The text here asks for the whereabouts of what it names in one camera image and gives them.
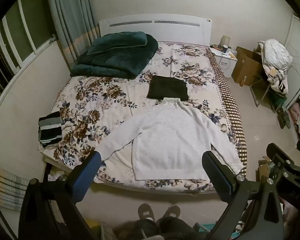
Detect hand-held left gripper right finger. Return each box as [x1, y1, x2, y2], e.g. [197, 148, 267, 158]
[202, 151, 284, 240]

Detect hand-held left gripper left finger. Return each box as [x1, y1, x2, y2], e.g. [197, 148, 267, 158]
[19, 151, 102, 240]

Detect white knit sweater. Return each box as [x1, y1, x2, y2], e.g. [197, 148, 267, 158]
[100, 97, 244, 181]

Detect small cardboard box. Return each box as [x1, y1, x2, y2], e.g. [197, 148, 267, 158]
[257, 155, 276, 180]

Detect pair of green slippers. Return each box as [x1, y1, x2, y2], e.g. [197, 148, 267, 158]
[276, 107, 292, 130]

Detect person's right slipper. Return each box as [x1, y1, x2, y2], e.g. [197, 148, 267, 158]
[162, 205, 181, 221]

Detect person's slipper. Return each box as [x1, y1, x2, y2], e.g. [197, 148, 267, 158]
[138, 203, 156, 222]
[162, 205, 181, 221]

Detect striped folded garment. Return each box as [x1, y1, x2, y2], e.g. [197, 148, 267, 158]
[38, 112, 63, 148]

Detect metal chair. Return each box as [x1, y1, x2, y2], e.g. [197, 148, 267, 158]
[250, 76, 288, 113]

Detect person's left slipper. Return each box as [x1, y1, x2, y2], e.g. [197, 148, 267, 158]
[138, 203, 156, 222]

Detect floral bed sheet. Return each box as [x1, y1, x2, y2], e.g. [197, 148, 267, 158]
[37, 41, 248, 195]

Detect person's dark trousers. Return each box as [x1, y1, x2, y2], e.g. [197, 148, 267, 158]
[112, 216, 198, 240]

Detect folded striped fabric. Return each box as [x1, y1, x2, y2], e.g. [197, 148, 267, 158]
[0, 162, 30, 210]

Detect white wardrobe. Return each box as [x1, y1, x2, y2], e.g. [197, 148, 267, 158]
[284, 12, 300, 143]

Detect large cardboard box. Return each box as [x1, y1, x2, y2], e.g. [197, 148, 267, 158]
[231, 46, 265, 86]

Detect dark folded cloth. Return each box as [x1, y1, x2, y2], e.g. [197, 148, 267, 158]
[146, 75, 189, 101]

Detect white nightstand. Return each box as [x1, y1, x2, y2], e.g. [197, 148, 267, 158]
[210, 44, 238, 79]

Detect dark green blanket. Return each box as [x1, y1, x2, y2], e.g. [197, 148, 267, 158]
[70, 31, 159, 80]

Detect dark green pillow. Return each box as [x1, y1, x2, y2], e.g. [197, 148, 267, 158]
[86, 31, 148, 56]

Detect grey-green curtain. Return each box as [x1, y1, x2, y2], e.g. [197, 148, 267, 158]
[45, 0, 101, 68]

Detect white headboard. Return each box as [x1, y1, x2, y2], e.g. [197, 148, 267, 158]
[98, 14, 212, 47]

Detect window with white frame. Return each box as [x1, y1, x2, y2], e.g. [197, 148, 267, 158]
[0, 0, 57, 112]

